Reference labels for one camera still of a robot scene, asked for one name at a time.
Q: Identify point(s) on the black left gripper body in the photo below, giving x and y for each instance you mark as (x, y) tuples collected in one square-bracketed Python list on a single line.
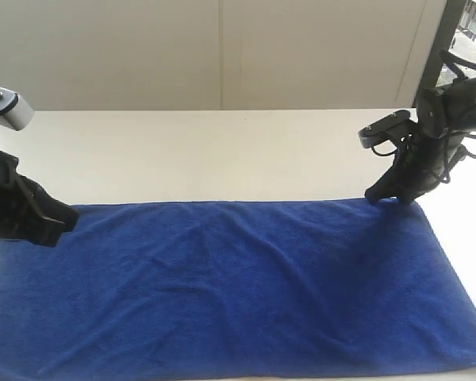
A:
[(16, 194)]

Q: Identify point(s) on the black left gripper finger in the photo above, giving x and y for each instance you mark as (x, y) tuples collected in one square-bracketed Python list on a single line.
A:
[(41, 231), (56, 209)]

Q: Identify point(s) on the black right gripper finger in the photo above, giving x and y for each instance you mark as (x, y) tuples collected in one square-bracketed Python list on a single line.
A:
[(390, 185), (408, 193)]

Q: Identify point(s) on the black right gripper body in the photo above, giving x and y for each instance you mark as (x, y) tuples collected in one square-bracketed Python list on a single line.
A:
[(429, 161)]

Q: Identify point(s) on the blue microfiber towel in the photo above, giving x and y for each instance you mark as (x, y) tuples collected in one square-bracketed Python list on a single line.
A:
[(216, 290)]

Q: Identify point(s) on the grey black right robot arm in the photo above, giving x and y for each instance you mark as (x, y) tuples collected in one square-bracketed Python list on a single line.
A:
[(444, 110)]

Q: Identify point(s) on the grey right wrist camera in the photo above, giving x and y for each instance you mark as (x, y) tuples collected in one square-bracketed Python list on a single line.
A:
[(392, 127)]

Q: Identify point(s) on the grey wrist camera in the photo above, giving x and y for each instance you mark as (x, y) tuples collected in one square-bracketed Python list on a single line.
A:
[(15, 112), (392, 127)]

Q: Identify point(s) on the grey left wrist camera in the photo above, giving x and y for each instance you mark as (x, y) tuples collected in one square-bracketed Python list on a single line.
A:
[(15, 112)]

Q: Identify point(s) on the dark window frame post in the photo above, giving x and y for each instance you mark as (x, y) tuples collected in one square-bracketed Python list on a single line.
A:
[(449, 20)]

